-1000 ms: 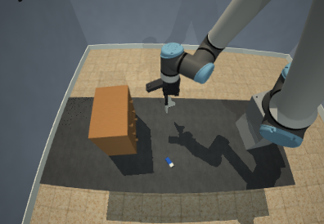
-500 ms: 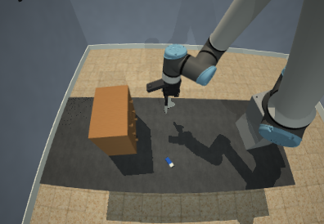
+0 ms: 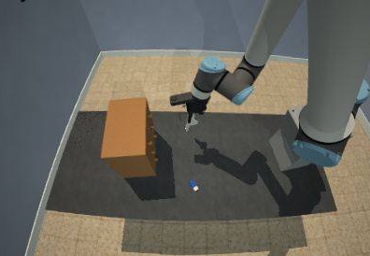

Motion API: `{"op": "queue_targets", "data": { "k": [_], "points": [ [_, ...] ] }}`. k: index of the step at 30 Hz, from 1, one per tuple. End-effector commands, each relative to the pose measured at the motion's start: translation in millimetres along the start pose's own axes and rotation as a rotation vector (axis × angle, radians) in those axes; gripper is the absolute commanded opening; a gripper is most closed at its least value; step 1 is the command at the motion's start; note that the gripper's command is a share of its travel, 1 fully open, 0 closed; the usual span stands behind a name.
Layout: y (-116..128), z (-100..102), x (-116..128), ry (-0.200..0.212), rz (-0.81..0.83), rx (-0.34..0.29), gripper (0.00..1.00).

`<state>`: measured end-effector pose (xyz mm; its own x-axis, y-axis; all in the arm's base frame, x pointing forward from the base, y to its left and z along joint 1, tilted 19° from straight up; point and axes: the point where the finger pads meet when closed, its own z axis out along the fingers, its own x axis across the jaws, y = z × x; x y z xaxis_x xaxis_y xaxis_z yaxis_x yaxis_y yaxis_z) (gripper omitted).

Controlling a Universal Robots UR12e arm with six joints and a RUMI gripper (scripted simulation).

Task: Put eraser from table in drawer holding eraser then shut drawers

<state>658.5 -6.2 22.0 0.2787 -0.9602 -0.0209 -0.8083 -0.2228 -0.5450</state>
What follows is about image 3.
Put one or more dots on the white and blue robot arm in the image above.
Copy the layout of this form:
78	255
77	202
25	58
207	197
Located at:
338	57

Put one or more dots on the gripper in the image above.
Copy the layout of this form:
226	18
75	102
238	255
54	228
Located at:
198	106

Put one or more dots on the blue and white eraser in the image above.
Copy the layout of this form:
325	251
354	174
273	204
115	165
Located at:
193	185

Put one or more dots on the brown wooden chest of drawers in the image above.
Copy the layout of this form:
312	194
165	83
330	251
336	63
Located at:
124	143

